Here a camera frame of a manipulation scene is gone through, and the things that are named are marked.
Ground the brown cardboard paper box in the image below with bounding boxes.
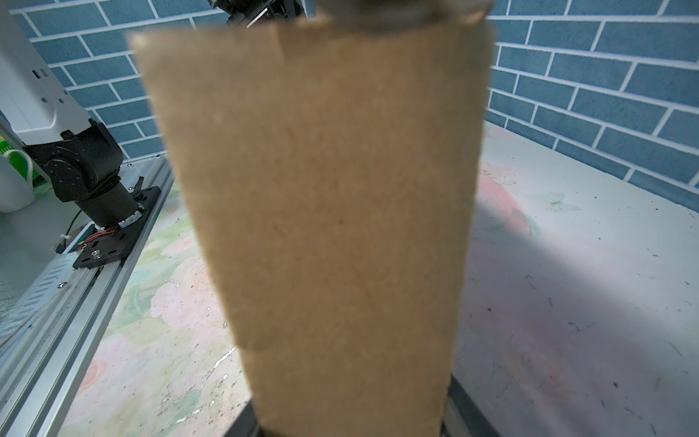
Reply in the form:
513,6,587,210
127,16,493,436

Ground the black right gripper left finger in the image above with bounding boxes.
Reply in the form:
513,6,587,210
224,402,262,437

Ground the aluminium front rail frame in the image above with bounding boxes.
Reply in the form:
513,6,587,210
1,155,173,436

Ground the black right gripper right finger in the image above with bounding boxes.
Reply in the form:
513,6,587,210
443,375,501,437

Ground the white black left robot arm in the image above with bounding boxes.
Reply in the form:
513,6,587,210
1,1,315,231

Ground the white green mug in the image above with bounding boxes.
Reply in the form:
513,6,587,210
0,149,36,214

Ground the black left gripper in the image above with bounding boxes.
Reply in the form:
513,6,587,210
209,0,306,27

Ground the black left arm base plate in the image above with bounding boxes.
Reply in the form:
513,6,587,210
72,187,161,269

